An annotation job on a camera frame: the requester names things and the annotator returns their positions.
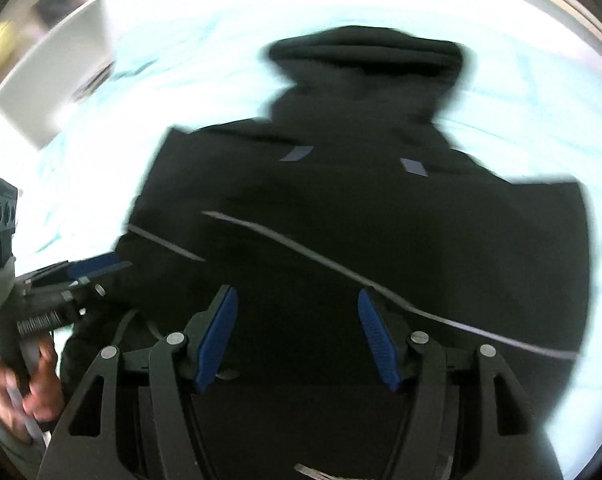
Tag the white bookshelf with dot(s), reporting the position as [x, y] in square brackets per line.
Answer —
[56, 60]

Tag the light green quilt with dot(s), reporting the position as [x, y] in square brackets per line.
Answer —
[181, 65]

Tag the black hoodie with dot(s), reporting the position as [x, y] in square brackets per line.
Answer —
[331, 210]

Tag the person's left hand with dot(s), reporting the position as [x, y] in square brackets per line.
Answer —
[43, 395]

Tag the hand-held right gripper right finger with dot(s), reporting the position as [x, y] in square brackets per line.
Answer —
[378, 340]

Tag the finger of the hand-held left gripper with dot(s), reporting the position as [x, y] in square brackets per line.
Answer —
[95, 264]
[63, 300]

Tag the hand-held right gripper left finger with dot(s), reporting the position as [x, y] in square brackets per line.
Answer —
[216, 340]

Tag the black box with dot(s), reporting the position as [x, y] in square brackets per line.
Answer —
[53, 6]

